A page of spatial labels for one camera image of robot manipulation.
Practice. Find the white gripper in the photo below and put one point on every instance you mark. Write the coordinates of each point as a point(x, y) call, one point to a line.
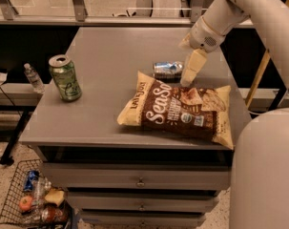
point(203, 36)

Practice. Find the silver blue redbull can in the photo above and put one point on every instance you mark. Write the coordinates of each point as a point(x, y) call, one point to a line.
point(167, 69)

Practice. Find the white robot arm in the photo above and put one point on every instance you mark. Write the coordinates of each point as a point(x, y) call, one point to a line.
point(259, 191)

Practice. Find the brown yellow chip bag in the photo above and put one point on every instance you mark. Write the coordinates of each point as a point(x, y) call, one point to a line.
point(194, 112)

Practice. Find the green soda can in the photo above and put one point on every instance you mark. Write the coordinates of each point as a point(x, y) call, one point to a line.
point(64, 77)

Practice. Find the blue can in basket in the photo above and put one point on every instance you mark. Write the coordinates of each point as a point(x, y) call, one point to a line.
point(31, 177)

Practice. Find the red can in basket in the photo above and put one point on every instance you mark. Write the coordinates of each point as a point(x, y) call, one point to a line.
point(53, 214)

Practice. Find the grey drawer cabinet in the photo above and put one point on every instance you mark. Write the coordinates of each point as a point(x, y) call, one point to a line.
point(133, 150)

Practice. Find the clear plastic water bottle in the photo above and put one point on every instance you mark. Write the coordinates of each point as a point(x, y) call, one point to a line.
point(34, 78)

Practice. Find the grey side bench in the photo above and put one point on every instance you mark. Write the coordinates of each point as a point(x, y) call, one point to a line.
point(21, 99)

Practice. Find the yellow sponge in basket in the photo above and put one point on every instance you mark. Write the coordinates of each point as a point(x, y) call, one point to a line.
point(55, 197)

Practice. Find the clear bottle in basket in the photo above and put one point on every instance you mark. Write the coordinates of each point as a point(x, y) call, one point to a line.
point(40, 188)

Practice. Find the orange fruit in basket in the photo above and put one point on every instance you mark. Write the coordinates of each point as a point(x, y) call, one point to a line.
point(25, 203)

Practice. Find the black wire basket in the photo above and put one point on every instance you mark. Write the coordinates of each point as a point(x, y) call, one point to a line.
point(11, 213)

